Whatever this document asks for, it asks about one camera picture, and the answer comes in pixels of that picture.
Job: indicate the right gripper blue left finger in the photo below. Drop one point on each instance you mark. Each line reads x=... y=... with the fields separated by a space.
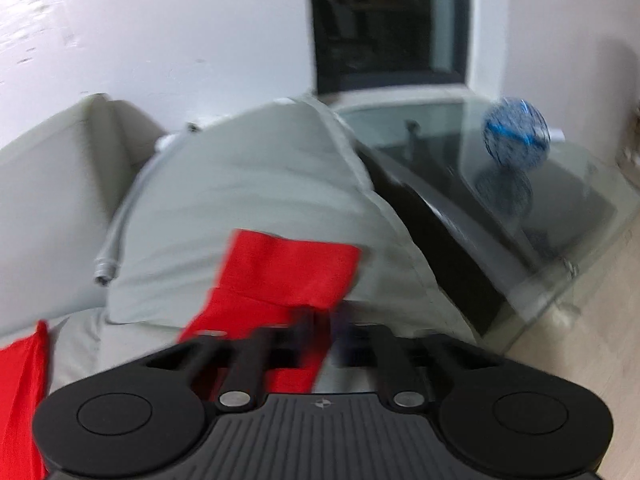
x=297 y=337

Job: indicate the grey fabric sofa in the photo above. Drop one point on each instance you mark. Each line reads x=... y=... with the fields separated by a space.
x=288 y=169

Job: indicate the blue white patterned ball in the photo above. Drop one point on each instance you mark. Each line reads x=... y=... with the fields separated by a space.
x=516 y=135

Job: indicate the red sweater with duck logo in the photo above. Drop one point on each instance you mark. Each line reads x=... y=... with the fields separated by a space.
x=265 y=280

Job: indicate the dark window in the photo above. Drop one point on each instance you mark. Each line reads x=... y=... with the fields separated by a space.
x=369 y=44

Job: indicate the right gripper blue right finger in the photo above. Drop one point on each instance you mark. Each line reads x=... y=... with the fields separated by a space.
x=352 y=342

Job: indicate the glass side table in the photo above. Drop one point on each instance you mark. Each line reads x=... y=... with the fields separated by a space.
x=505 y=230

